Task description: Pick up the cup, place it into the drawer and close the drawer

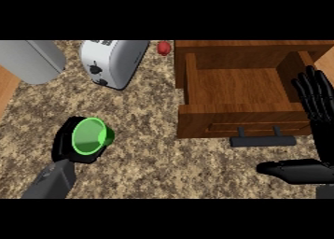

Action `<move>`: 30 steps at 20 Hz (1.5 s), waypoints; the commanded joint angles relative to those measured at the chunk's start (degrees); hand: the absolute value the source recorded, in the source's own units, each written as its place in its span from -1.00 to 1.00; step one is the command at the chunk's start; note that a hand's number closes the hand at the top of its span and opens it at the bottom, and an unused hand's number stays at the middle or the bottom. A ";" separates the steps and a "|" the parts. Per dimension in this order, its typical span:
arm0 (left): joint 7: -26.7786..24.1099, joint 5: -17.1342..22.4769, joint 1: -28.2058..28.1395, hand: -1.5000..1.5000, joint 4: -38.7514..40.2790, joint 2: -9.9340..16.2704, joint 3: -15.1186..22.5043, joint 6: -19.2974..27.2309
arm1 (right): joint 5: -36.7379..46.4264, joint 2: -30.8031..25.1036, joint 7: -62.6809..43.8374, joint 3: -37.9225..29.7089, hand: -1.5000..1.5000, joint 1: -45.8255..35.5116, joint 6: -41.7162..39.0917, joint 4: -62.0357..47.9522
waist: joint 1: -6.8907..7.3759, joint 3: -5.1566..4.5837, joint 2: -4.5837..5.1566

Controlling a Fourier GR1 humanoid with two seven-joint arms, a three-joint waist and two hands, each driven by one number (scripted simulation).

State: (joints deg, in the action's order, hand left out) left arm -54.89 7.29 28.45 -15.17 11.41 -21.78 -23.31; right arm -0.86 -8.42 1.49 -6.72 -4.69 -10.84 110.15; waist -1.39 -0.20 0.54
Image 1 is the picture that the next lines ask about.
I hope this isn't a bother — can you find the grey rounded appliance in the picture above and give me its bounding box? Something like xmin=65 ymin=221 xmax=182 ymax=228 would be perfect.
xmin=0 ymin=40 xmax=68 ymax=86

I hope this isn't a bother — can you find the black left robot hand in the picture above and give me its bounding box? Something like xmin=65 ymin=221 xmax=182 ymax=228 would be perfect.
xmin=50 ymin=116 xmax=111 ymax=165

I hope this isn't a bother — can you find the small red object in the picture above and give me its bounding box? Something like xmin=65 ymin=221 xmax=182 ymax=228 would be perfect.
xmin=157 ymin=41 xmax=173 ymax=57

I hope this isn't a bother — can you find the wooden drawer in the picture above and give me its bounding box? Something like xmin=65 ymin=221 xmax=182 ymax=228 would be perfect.
xmin=176 ymin=50 xmax=317 ymax=139

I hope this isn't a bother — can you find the green cup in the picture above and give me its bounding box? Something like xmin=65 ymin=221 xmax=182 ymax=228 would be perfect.
xmin=71 ymin=117 xmax=115 ymax=156

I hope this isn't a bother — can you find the wooden cabinet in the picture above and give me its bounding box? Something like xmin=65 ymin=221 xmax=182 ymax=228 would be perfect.
xmin=173 ymin=40 xmax=334 ymax=90

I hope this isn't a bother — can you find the white toaster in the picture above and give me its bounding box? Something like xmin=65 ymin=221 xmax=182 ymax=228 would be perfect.
xmin=78 ymin=40 xmax=152 ymax=91

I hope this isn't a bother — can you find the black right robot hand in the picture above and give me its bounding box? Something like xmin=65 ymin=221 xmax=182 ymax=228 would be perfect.
xmin=255 ymin=64 xmax=334 ymax=186

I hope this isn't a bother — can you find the dark grey drawer handle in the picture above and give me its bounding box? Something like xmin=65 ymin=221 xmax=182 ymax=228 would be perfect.
xmin=229 ymin=125 xmax=298 ymax=148

